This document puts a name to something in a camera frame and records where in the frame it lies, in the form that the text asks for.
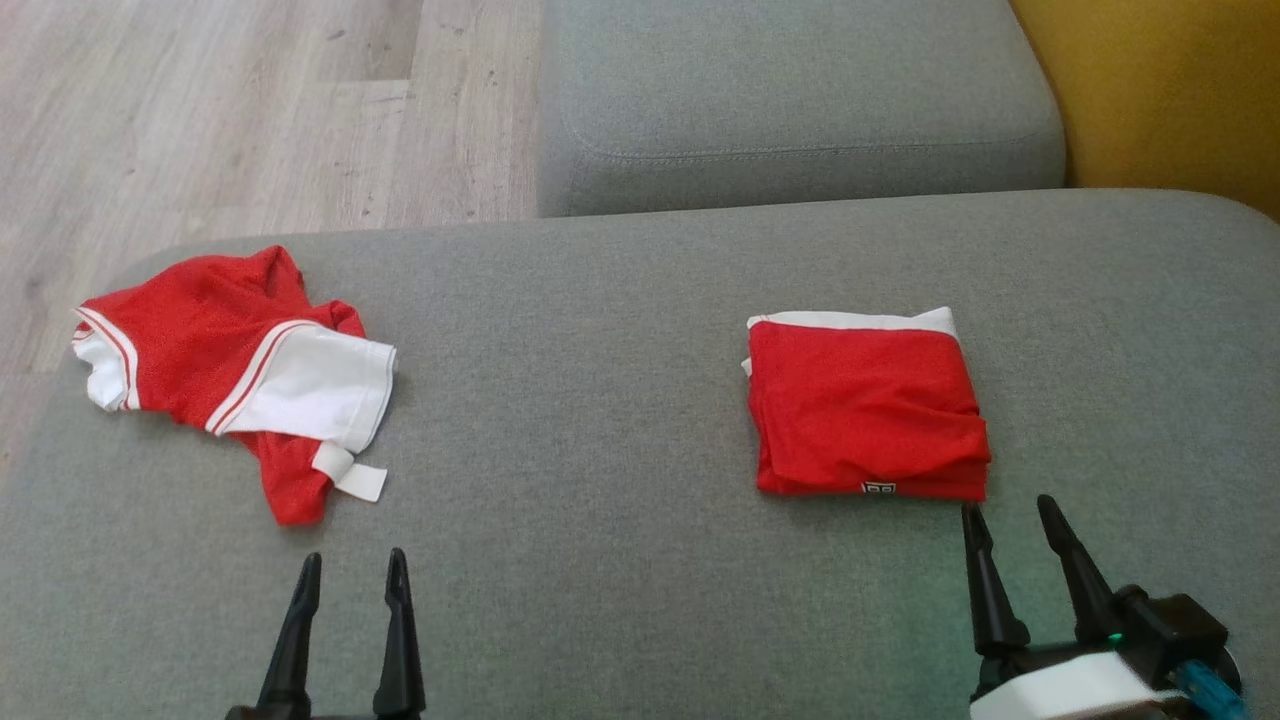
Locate red and white jersey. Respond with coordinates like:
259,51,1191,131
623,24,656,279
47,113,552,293
72,245,399,528

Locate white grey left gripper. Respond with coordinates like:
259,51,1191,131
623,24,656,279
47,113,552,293
224,547,427,720

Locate grey sofa back cushion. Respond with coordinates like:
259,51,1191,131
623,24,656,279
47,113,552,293
537,0,1068,219

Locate red shorts with white waistband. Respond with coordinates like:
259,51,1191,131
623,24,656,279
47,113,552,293
742,306,993,503

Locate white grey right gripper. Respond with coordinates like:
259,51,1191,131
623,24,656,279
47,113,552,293
961,493,1193,720

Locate grey fabric sofa seat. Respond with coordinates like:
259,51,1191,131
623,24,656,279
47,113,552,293
0,188,1280,720

